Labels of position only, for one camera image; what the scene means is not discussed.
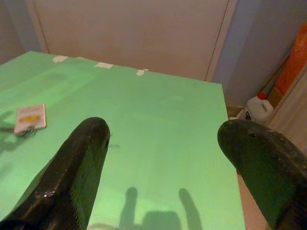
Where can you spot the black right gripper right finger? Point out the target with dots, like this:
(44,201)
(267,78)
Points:
(268,163)

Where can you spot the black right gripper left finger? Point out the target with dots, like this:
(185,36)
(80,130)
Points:
(76,167)

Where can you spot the keys with white tag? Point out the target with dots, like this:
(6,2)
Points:
(30,118)

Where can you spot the beige wood grain panel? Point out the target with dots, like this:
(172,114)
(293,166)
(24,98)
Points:
(295,119)

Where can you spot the white jug red cap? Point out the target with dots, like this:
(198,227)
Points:
(260,109)

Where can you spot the orange long bundle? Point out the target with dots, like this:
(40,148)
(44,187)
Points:
(293,62)

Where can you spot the white table tape piece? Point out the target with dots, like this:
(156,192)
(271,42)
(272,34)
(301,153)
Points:
(103,65)
(142,72)
(60,59)

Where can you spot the plain room door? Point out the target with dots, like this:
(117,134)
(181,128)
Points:
(132,31)

